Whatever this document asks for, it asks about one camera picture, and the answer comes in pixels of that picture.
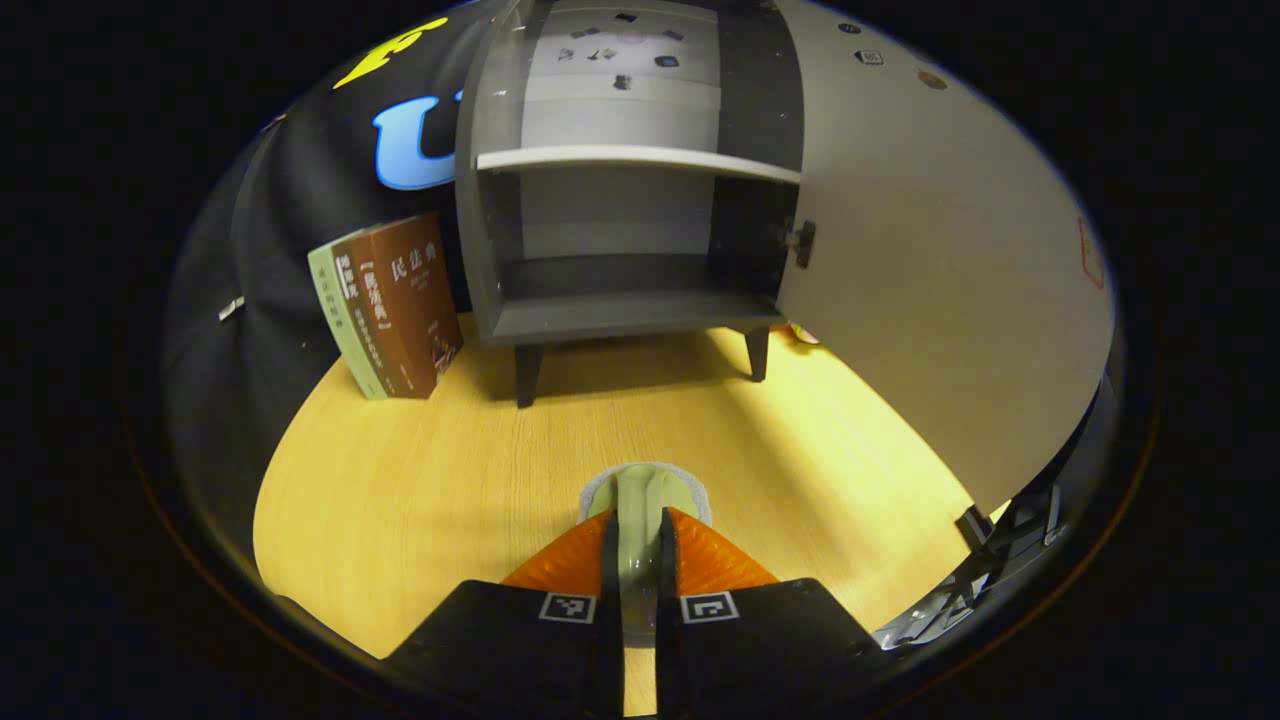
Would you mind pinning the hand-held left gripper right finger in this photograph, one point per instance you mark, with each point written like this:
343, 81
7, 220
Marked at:
668, 660

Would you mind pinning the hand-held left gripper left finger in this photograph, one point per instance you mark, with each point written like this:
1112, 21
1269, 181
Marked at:
608, 660

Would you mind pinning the green bottle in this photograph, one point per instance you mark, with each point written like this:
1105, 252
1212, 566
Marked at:
640, 540

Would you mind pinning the grey cabinet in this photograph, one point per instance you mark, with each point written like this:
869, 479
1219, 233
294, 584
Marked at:
600, 310

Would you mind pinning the beige cabinet door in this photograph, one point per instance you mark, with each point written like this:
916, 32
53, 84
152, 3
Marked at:
950, 280

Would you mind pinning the pink green plush toy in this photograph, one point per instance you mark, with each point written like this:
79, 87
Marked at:
805, 334

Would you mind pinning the green book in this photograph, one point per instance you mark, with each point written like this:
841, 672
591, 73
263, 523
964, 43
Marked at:
340, 320

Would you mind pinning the dark brown book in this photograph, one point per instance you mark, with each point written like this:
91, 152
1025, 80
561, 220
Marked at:
348, 265

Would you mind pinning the silver clip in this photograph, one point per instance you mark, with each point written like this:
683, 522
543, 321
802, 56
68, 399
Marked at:
231, 308

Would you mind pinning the black backdrop cloth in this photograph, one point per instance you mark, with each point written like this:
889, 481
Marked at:
290, 180

